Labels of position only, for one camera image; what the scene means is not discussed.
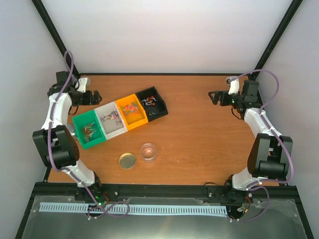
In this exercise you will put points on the yellow plastic bin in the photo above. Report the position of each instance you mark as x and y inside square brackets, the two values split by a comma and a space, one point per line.
[132, 111]

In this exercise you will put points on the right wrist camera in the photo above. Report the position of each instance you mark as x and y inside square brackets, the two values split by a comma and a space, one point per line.
[233, 82]

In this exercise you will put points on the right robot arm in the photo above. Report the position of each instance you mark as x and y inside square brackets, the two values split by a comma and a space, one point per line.
[270, 156]

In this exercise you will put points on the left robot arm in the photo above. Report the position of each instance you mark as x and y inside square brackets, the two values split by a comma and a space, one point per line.
[54, 142]

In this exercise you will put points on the blue slotted cable duct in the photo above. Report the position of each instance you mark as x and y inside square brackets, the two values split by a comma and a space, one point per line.
[138, 210]

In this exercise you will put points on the gold jar lid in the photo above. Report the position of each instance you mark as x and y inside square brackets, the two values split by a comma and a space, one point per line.
[127, 160]

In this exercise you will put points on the green plastic bin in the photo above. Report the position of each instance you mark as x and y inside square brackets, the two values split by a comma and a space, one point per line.
[88, 129]

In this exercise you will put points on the clear plastic jar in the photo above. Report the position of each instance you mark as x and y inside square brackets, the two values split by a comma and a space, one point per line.
[148, 152]

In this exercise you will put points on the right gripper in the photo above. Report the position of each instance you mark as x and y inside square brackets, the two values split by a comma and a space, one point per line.
[217, 97]

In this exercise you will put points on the black plastic bin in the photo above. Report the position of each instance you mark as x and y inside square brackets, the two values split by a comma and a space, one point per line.
[152, 103]

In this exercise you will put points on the white plastic bin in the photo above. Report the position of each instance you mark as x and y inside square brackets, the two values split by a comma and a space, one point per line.
[110, 119]

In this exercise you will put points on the black aluminium front rail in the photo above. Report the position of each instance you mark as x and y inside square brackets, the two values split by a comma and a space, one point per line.
[117, 192]

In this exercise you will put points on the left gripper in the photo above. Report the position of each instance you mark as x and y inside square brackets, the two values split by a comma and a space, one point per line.
[95, 97]

